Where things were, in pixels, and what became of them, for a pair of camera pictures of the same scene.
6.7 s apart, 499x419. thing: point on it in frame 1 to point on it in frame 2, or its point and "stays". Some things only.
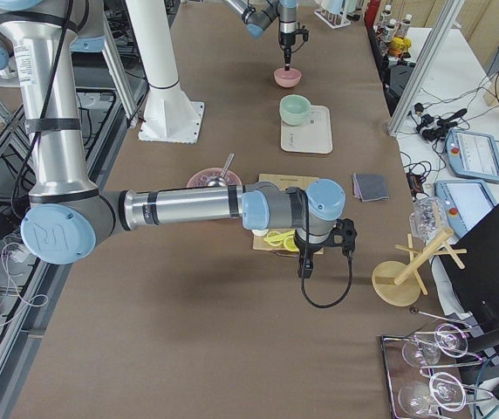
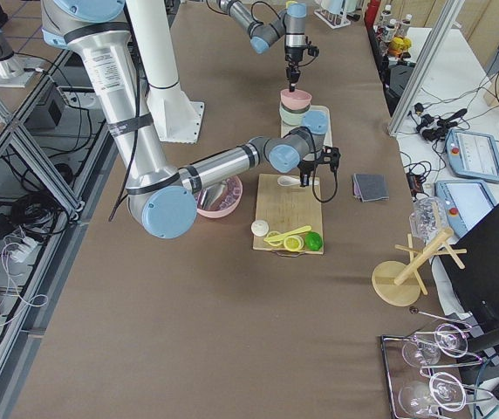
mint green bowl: (294, 109) stays
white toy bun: (260, 232) stays
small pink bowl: (287, 78) to (295, 100)
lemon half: (290, 243) stays
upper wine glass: (449, 340) stays
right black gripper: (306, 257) to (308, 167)
